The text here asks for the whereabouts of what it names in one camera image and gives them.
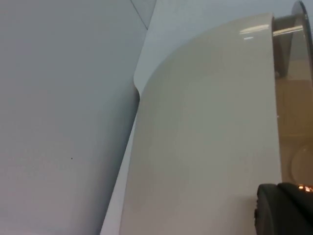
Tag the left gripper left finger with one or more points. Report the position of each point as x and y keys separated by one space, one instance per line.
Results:
x=266 y=210

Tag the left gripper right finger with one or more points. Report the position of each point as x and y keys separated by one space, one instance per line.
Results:
x=298 y=213

